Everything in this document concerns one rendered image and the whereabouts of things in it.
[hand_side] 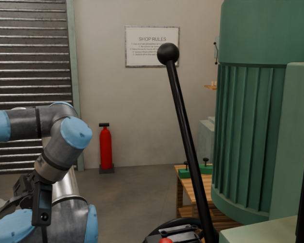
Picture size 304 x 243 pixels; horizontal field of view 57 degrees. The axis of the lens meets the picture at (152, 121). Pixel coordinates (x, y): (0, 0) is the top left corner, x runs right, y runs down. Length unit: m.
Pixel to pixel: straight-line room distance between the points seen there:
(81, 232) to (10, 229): 0.22
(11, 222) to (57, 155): 0.34
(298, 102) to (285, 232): 0.13
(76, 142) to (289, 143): 0.56
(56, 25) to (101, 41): 0.51
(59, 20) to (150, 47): 1.04
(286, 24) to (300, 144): 0.13
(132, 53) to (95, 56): 0.43
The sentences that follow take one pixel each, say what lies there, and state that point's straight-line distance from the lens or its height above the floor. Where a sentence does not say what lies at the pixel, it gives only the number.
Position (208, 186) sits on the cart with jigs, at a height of 0.53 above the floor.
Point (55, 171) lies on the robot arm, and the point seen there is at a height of 1.12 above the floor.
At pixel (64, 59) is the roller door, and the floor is 1.35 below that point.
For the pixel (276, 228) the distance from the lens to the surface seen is 0.25.
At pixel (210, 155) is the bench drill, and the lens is 2.77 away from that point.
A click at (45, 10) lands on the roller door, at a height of 1.85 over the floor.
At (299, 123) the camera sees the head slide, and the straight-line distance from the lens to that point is 0.32.
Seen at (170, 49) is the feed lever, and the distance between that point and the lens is 0.43.
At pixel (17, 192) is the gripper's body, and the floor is 1.04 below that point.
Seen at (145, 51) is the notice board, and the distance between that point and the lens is 3.37.
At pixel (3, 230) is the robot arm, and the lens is 1.03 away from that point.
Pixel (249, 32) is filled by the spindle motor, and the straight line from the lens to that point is 0.37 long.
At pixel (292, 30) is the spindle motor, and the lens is 0.36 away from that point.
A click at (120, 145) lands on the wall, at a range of 3.55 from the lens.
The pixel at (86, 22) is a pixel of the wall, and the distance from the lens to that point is 3.38.
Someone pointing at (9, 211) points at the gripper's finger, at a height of 1.00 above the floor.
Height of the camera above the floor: 1.43
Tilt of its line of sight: 14 degrees down
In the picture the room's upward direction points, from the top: straight up
